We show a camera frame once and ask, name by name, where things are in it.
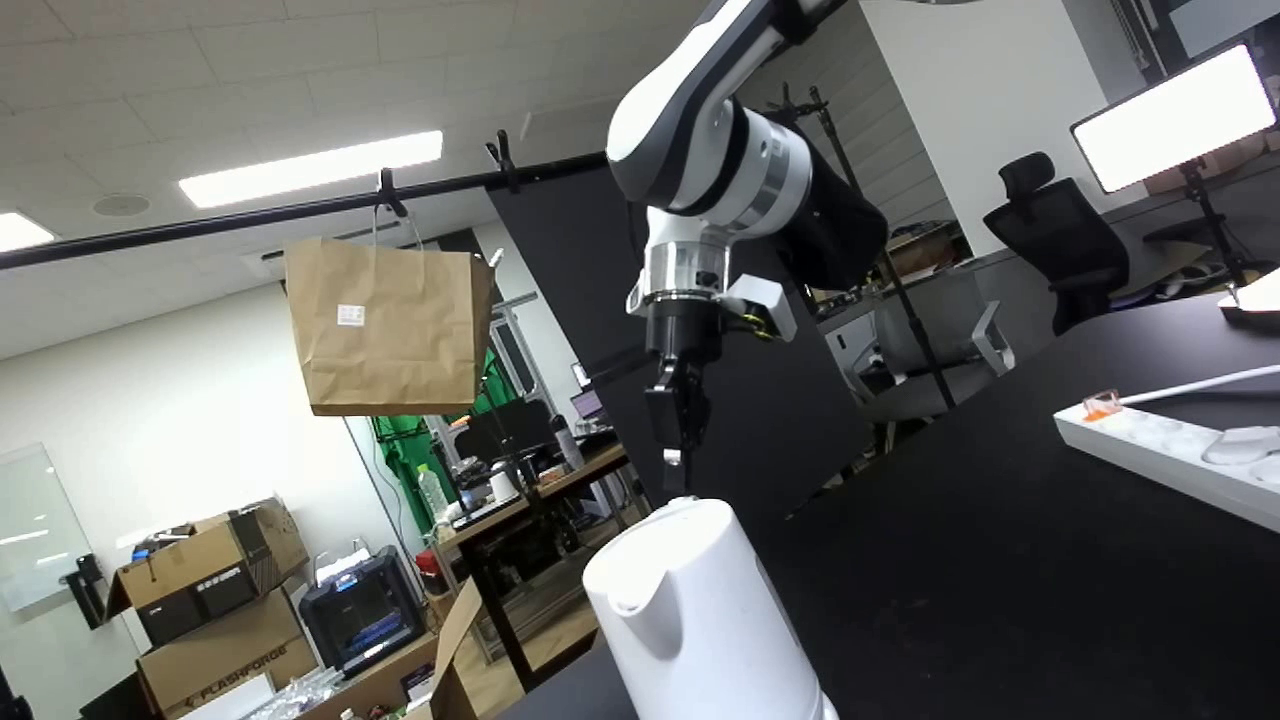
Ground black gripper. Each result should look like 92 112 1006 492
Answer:
643 301 728 496

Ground wooden desk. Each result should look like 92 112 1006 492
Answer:
438 440 639 692

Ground black backdrop stand pole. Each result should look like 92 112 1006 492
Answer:
775 78 969 420

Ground green cloth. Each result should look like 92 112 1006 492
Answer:
369 340 460 527

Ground open flap cardboard box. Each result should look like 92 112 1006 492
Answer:
419 571 609 720

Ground hanging cardboard box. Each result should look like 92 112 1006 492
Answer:
279 231 502 424

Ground black 3D printer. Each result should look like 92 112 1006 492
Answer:
298 547 432 679

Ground black office chair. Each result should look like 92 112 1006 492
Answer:
982 148 1136 340

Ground rectangular ceiling light panel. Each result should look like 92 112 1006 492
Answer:
172 122 448 215
0 209 62 258

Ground black backdrop crossbar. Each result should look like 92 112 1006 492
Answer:
0 126 621 274

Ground white power strip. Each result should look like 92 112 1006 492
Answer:
1048 386 1280 540

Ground cardboard box with black tape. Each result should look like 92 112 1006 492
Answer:
107 492 315 650

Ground large plain cardboard box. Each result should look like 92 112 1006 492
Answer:
127 582 325 720

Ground bright white monitor screen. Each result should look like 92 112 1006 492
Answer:
1064 40 1280 199

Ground white notebook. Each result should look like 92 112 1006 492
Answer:
1212 265 1280 340

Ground round white ceiling sensor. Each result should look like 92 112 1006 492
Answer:
87 188 155 223

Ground glass whiteboard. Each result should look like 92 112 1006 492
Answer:
0 444 100 623

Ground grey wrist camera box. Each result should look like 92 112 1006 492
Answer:
721 268 806 346

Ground thick white power strip cable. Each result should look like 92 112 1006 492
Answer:
1111 360 1280 406

